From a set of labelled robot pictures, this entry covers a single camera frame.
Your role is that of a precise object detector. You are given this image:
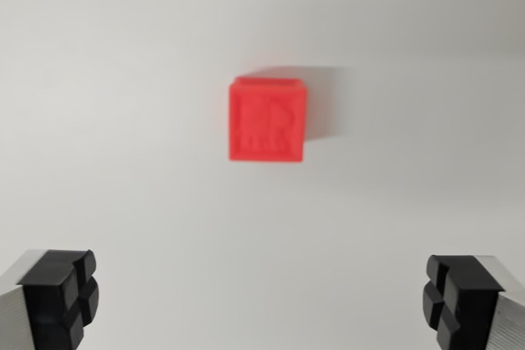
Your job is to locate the black-padded silver gripper left finger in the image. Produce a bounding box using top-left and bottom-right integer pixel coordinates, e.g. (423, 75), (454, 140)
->
(0, 248), (100, 350)

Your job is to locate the black-padded silver gripper right finger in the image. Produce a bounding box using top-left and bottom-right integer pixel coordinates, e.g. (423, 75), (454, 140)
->
(422, 254), (525, 350)

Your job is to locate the red embossed cube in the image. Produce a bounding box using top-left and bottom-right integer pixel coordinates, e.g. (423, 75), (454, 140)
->
(227, 75), (309, 164)

